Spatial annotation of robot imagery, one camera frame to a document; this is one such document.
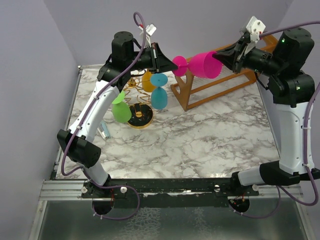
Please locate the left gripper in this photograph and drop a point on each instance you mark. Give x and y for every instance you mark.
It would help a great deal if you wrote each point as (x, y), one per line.
(159, 62)

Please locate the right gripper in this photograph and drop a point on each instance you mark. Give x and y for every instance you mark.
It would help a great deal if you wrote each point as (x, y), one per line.
(228, 57)

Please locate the pink plastic goblet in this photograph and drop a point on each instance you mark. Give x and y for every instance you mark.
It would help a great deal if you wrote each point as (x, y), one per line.
(202, 65)

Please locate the orange plastic goblet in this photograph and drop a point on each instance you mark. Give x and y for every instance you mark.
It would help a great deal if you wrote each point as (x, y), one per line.
(146, 82)

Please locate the teal plastic goblet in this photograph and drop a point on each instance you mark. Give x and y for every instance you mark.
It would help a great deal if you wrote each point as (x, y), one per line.
(159, 97)

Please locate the green plastic goblet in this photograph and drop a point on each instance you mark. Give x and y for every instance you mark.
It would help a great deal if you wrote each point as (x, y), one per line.
(120, 109)

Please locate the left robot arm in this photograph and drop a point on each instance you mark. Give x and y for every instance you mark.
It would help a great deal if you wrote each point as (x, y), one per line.
(77, 141)

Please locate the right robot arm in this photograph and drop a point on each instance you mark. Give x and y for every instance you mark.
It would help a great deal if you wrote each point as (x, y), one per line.
(293, 92)

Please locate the wooden rack with clear rods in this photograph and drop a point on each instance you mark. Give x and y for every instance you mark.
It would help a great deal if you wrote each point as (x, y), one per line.
(192, 91)

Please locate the light blue stapler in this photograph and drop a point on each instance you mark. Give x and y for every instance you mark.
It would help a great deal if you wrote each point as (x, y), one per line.
(103, 130)

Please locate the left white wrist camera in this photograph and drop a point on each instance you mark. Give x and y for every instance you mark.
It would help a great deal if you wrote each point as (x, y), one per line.
(150, 30)

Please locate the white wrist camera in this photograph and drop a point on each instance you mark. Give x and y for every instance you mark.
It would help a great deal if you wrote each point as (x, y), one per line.
(150, 30)
(252, 30)

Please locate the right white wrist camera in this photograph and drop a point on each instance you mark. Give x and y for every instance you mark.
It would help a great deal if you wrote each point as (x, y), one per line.
(252, 30)

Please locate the gold wire wine glass rack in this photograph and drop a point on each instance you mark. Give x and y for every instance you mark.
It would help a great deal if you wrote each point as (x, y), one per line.
(139, 101)

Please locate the black base frame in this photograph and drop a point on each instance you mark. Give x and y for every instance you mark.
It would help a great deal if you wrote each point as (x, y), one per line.
(129, 193)

